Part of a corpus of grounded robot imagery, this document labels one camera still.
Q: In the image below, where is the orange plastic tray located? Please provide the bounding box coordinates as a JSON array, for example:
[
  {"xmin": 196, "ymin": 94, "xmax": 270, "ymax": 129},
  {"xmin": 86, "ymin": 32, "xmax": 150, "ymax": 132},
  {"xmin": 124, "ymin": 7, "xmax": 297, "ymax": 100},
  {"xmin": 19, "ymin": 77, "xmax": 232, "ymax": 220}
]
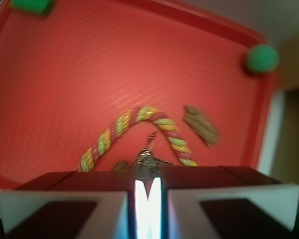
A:
[{"xmin": 0, "ymin": 0, "xmax": 277, "ymax": 189}]

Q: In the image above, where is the multicolour twisted rope toy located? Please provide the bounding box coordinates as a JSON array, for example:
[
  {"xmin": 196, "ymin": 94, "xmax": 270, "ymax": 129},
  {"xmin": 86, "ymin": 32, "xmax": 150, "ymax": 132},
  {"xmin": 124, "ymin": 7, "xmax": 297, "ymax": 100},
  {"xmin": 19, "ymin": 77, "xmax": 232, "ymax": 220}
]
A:
[{"xmin": 78, "ymin": 106, "xmax": 198, "ymax": 172}]

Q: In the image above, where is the green textured ball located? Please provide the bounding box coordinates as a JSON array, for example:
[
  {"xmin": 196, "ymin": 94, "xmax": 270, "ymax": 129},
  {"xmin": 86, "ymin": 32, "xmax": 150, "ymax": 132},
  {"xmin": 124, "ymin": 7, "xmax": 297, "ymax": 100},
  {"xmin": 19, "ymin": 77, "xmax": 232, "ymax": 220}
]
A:
[{"xmin": 245, "ymin": 44, "xmax": 280, "ymax": 74}]

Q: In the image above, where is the dark brown rock chunk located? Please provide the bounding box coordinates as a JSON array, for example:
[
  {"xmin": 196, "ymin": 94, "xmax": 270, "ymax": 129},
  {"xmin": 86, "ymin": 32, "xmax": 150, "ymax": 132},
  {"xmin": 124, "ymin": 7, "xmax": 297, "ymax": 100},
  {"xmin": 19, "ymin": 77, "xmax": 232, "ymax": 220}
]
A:
[{"xmin": 114, "ymin": 161, "xmax": 129, "ymax": 171}]

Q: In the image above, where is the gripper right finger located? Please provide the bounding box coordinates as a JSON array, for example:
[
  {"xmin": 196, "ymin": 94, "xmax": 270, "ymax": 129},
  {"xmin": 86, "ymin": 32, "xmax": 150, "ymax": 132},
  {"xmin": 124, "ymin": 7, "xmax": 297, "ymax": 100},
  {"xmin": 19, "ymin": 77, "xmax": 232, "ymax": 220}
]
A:
[{"xmin": 161, "ymin": 166, "xmax": 299, "ymax": 239}]

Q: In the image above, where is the flat brown driftwood piece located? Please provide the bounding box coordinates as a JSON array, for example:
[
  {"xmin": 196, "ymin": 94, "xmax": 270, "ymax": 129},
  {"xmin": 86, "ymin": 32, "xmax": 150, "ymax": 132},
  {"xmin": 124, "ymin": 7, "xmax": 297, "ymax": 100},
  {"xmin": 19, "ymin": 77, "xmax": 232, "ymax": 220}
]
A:
[{"xmin": 183, "ymin": 105, "xmax": 220, "ymax": 147}]

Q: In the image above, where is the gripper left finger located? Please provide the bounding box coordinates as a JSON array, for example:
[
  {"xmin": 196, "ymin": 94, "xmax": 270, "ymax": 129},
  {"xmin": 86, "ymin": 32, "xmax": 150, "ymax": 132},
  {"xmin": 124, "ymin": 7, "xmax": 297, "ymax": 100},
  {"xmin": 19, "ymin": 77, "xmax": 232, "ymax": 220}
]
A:
[{"xmin": 0, "ymin": 170, "xmax": 135, "ymax": 239}]

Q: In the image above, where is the green rectangular block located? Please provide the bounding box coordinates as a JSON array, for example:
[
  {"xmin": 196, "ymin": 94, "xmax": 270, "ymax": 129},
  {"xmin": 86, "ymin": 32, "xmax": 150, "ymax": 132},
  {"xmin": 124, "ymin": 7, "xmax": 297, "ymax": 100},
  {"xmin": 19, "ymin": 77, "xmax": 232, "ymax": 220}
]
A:
[{"xmin": 9, "ymin": 0, "xmax": 54, "ymax": 14}]

